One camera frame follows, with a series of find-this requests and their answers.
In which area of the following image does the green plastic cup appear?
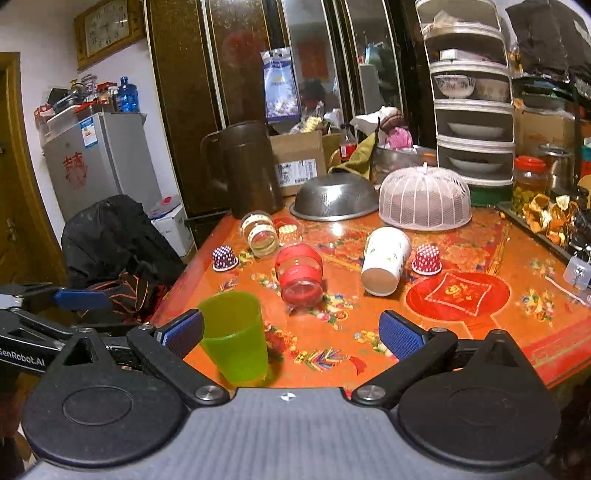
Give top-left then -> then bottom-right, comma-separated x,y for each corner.
198,291 -> 269,385

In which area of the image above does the black plastic bag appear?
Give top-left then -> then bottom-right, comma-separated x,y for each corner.
505,0 -> 591,80

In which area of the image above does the wooden framed wall clock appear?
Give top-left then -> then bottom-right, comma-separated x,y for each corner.
73,0 -> 145,71

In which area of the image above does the plain cardboard box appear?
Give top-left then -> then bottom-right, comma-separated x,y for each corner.
514,110 -> 579,158

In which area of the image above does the pink knitted item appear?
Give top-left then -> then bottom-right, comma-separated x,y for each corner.
387,126 -> 414,151

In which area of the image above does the wooden door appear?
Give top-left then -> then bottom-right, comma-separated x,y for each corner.
0,52 -> 69,288

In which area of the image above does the dark brown plastic pitcher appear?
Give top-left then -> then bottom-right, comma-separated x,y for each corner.
200,120 -> 286,220

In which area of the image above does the white mesh food cover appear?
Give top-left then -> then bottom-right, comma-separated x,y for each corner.
378,162 -> 473,231

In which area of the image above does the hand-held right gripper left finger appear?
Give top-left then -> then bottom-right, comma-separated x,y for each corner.
44,308 -> 230,408

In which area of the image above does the white paper cup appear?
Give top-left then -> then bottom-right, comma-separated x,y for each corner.
361,226 -> 412,297

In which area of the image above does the olive green cloth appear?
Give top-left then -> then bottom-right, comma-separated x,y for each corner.
329,133 -> 378,182

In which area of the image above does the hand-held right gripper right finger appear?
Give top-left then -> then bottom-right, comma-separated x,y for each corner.
352,310 -> 539,408

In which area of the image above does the red label soda bottle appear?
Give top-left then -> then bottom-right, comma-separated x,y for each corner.
339,124 -> 359,163

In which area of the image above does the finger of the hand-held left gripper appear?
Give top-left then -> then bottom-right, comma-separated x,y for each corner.
9,311 -> 83,344
23,285 -> 114,311

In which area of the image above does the blue and white plastic bag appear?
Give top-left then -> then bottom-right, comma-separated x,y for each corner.
260,47 -> 302,123

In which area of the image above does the red dotted cupcake liner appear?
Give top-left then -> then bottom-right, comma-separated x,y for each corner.
411,244 -> 443,276

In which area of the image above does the white tiered dish rack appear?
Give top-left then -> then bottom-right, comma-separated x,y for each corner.
414,0 -> 516,206

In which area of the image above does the steel pot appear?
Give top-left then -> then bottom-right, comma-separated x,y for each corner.
537,143 -> 574,191

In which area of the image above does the black jacket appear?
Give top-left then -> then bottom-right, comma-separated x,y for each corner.
61,194 -> 186,325

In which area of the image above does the small checkered glass jar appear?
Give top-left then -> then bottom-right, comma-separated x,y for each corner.
277,223 -> 304,246

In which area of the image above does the white cable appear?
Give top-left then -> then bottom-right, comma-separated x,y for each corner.
544,276 -> 591,307

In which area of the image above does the cardboard box with label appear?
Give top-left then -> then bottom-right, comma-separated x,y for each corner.
270,131 -> 327,198

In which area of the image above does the grey small refrigerator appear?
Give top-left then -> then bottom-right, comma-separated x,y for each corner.
43,112 -> 161,223

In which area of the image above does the white carton box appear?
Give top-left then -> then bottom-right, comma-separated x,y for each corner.
148,196 -> 195,258

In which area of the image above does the tray of dried orange peels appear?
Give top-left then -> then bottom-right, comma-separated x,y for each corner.
498,184 -> 591,265

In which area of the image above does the purple dotted cupcake liner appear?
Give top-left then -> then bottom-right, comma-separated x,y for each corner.
212,246 -> 240,272

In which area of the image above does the red floral tablecloth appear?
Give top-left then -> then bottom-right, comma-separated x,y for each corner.
151,196 -> 591,391

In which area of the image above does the steel basin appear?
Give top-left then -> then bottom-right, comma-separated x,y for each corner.
371,145 -> 438,186

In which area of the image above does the clear small plastic container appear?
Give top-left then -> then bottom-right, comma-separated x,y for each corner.
562,253 -> 591,291

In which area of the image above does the steel colander bowl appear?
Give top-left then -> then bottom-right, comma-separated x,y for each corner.
289,172 -> 380,222

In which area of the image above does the clear glass with yellow band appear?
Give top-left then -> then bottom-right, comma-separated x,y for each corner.
239,210 -> 280,258

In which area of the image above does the blue plastic bottle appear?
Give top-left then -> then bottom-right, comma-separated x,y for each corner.
117,76 -> 140,113

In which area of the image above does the glass jar with red lid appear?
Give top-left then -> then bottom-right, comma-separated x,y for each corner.
510,155 -> 551,219

